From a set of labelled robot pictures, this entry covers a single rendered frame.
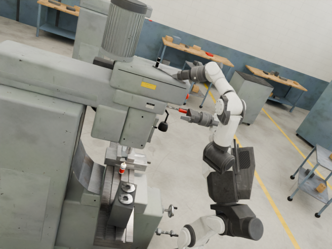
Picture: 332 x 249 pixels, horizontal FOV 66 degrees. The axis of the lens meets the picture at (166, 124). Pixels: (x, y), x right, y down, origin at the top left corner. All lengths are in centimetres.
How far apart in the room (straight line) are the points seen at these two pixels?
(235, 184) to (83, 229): 137
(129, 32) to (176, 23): 678
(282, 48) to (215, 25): 242
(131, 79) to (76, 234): 143
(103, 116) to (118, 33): 52
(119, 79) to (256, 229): 110
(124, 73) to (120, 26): 25
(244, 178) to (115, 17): 111
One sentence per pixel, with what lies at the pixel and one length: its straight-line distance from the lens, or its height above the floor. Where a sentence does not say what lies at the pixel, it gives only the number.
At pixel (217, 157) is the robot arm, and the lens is 135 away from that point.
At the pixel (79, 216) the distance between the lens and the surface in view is 223.
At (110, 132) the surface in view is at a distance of 171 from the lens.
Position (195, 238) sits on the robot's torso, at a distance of 183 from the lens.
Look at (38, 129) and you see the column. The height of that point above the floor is 140.
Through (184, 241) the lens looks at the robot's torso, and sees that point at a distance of 185.
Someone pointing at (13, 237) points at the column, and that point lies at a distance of 244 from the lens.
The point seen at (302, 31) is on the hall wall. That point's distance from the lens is 966.
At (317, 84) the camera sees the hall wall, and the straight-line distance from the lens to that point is 1075.
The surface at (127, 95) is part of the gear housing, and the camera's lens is 158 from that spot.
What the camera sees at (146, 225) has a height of 63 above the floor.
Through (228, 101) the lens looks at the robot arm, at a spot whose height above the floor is 199.
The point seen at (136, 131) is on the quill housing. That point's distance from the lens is 172.
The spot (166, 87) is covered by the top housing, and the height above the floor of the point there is 183.
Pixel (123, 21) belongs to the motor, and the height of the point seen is 211.
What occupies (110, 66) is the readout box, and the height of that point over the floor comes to 171.
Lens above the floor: 237
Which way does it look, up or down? 28 degrees down
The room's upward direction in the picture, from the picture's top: 22 degrees clockwise
